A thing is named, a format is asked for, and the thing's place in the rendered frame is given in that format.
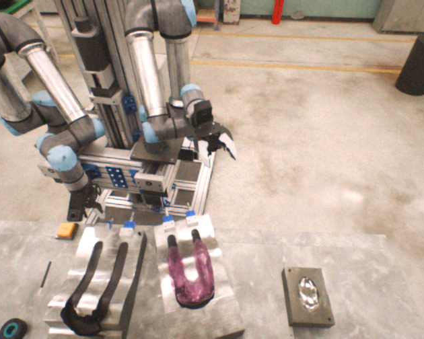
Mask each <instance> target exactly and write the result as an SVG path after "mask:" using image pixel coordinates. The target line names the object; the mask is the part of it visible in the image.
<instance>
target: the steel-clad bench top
mask: <svg viewBox="0 0 424 339"><path fill-rule="evenodd" d="M78 224H79V223H78ZM95 225H96V223H80V224H79V228H78V230H77V233H76V234H75V236H74V238H73V240H56V239H55V235H56V233H57V230H58V228H59V226H60V222H41V221H3V220H0V329H1V327H2V325H3V324H4V323H5V322H6V321H8V320H10V319H12V318H19V319H22V320H24V321H25V322H26V323H27V331H26V334H25V335H24V337H23V338H22V339H47V338H48V335H49V332H50V326H49V325H47V324H45V322H44V321H43V318H44V314H45V312H46V309H47V306H48V305H49V303H50V301H51V300H52V298H53V297H54V295H55V293H56V292H57V291H58V289H59V287H60V286H61V285H62V284H63V283H64V282H65V279H66V278H67V276H68V274H69V271H70V269H71V267H72V263H73V260H74V257H75V255H76V254H77V251H78V248H79V244H80V242H81V239H82V236H83V233H84V231H85V228H94V226H95ZM154 226H155V225H135V229H139V230H145V233H146V235H147V238H148V240H147V246H146V250H145V253H144V257H143V263H142V267H141V273H140V277H139V282H138V287H137V292H136V297H135V302H134V306H133V310H132V313H131V319H130V322H129V329H128V332H127V339H168V336H167V330H166V321H165V315H164V314H165V307H164V298H158V295H159V294H161V293H162V289H161V284H160V276H159V270H158V265H157V253H156V251H155V233H154ZM213 231H214V235H215V238H216V240H217V243H218V244H219V248H220V250H221V252H222V254H223V259H224V262H225V267H226V270H227V275H228V278H229V283H230V286H231V288H232V293H235V294H236V299H237V302H238V305H239V308H240V313H241V315H242V319H243V322H244V326H245V330H244V333H243V334H242V335H241V336H239V337H237V338H232V339H424V322H423V319H422V317H421V314H420V313H419V310H418V308H417V305H416V303H415V300H414V299H413V296H412V294H411V290H410V289H409V288H408V286H407V283H406V281H405V279H404V276H403V274H402V271H401V269H400V266H399V265H398V262H397V259H396V257H394V254H393V252H392V249H391V247H390V244H389V242H388V240H387V238H386V236H385V235H376V234H363V233H325V232H306V231H268V230H252V229H230V228H213ZM50 261H52V263H51V265H50V269H49V271H48V273H47V275H46V279H45V282H44V286H43V288H42V291H41V294H40V295H39V296H38V292H39V290H40V286H41V284H42V281H43V278H44V274H45V272H46V269H47V266H48V264H49V262H50ZM285 266H297V267H298V268H322V271H323V275H324V280H325V283H326V288H327V292H328V297H330V303H331V307H332V312H333V315H334V320H335V325H334V326H332V327H331V328H306V327H290V326H289V322H288V321H287V312H286V305H285V296H284V290H283V280H282V275H281V273H282V271H283V269H284V267H285Z"/></svg>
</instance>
